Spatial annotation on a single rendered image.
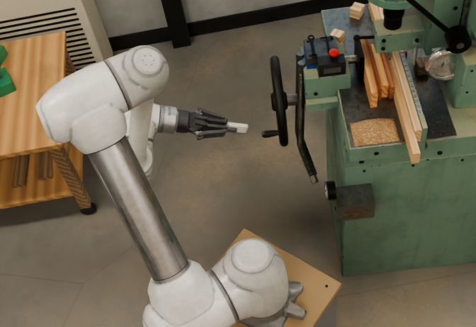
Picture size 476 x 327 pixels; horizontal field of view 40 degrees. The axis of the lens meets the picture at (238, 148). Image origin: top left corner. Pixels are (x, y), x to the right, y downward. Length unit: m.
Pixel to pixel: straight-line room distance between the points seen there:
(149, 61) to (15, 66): 1.48
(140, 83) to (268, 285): 0.60
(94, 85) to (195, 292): 0.56
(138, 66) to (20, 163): 1.59
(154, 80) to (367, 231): 1.13
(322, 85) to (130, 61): 0.69
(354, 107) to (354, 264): 0.81
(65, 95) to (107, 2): 1.97
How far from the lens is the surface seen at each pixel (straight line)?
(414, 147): 1.81
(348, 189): 2.10
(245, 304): 1.71
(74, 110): 1.50
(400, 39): 1.94
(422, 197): 2.25
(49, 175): 2.91
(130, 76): 1.50
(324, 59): 1.92
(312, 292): 1.92
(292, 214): 2.79
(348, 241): 2.41
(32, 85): 2.81
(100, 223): 2.93
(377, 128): 1.86
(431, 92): 2.14
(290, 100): 2.07
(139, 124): 1.84
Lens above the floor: 2.35
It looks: 51 degrees down
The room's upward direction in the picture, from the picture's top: 11 degrees counter-clockwise
